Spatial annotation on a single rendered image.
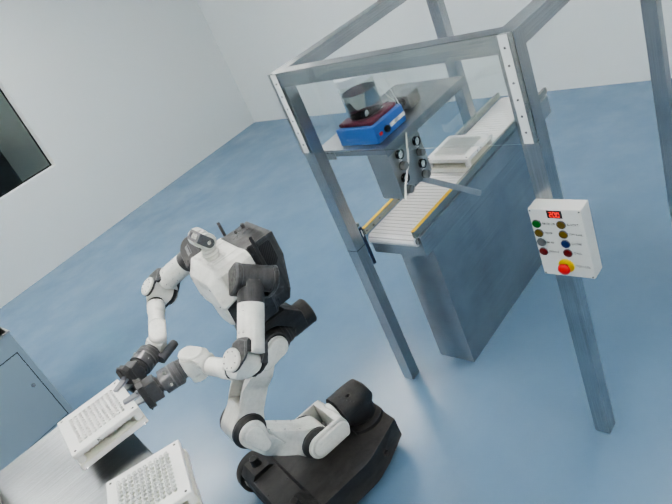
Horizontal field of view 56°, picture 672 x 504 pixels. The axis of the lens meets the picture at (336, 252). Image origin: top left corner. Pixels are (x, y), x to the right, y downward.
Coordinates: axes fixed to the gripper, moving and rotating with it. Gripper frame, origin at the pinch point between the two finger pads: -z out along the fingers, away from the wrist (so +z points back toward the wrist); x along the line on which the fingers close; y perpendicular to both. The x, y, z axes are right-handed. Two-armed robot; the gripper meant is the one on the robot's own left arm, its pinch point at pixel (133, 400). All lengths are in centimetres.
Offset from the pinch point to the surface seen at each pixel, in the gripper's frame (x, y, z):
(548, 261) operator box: 6, -56, 135
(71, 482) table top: 11.3, -4.1, -29.9
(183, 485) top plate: 3.7, -47.9, 4.0
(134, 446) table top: 11.0, -7.2, -7.2
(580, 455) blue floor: 97, -55, 128
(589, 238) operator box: -3, -69, 142
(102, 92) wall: -29, 533, 84
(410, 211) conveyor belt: 13, 32, 137
